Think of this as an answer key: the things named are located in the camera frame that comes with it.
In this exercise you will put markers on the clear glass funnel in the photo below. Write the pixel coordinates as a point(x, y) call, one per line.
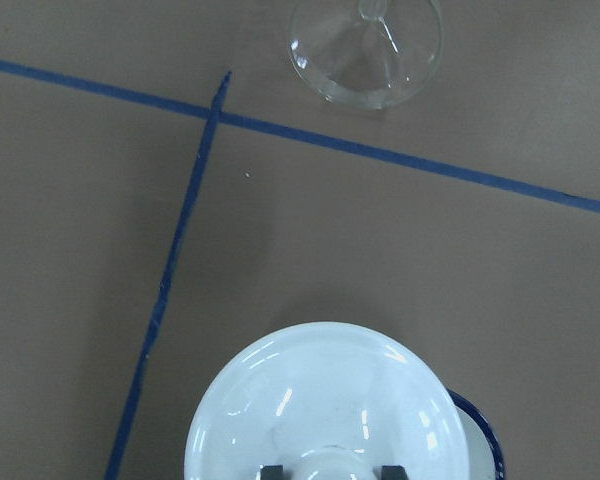
point(366, 54)

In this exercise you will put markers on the white ceramic lid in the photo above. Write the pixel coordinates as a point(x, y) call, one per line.
point(326, 400)

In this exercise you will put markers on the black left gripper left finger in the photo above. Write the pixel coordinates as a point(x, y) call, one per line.
point(272, 472)

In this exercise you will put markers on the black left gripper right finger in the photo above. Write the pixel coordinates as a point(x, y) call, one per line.
point(393, 472)

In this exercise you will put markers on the white enamel cup blue rim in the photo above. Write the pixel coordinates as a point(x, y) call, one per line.
point(486, 458)

